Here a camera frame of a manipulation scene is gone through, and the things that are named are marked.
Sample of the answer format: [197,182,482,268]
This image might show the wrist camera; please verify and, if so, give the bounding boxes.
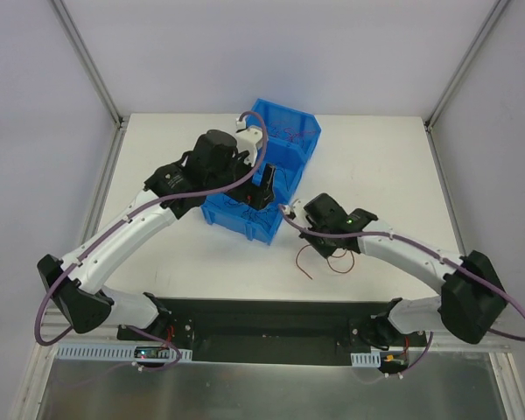
[234,118,263,166]
[278,199,309,227]

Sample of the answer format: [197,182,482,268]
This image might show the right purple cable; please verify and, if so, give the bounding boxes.
[278,204,525,341]

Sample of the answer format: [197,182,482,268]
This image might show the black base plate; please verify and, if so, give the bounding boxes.
[115,293,438,367]

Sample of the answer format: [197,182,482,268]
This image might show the white cable duct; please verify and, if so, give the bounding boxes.
[56,344,193,363]
[350,352,382,368]

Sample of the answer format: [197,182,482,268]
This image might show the purple cable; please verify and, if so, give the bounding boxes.
[278,204,525,341]
[34,110,270,347]

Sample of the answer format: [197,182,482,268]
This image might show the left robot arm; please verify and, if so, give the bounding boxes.
[38,126,276,340]

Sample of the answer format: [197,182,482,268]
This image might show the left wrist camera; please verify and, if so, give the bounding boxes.
[234,118,263,166]

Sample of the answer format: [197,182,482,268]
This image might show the right white cable duct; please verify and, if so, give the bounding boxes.
[350,352,382,368]

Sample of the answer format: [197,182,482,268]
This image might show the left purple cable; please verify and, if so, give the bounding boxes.
[34,110,270,347]

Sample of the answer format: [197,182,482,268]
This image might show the blue plastic compartment bin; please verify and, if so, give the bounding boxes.
[201,98,321,245]

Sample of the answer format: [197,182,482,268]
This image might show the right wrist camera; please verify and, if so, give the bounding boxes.
[278,199,309,227]

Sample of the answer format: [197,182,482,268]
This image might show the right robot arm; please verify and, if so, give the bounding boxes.
[292,193,507,349]

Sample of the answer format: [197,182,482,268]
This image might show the black thin cable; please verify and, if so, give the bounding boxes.
[220,196,281,231]

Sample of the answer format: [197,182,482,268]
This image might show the left white cable duct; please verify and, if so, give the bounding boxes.
[56,344,193,363]

